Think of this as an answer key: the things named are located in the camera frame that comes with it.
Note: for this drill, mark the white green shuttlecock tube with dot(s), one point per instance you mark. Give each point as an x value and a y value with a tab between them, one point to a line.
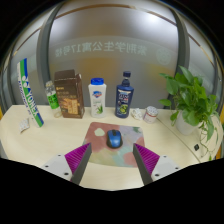
29	93

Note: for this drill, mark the clear green-labelled drink bottle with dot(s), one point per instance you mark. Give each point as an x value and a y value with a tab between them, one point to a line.
53	99

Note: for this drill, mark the green potted plant white pot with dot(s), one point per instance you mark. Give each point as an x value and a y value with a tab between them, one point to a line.
191	105

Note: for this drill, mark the floral pastel mouse pad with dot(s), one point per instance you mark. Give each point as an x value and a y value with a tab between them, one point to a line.
115	143

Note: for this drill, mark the blue computer mouse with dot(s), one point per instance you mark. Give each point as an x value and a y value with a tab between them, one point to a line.
114	138

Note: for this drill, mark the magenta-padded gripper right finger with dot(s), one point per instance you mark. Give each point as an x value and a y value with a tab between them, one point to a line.
151	165

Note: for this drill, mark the brown cardboard box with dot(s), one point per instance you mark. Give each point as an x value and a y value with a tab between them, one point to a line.
69	94

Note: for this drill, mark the crumpled white wrapper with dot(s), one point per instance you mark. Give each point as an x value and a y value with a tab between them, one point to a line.
136	113

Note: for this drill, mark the small white round jar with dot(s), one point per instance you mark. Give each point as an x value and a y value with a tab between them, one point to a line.
150	114

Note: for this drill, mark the white blue-capped lotion bottle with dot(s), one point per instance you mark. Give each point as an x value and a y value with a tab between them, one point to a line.
97	98

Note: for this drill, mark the dark blue shampoo bottle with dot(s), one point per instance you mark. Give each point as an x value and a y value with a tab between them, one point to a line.
124	96

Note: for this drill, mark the small white packet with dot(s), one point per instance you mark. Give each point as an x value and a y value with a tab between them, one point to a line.
24	125

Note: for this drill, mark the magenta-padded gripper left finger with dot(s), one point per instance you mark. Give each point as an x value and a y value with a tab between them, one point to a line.
74	164

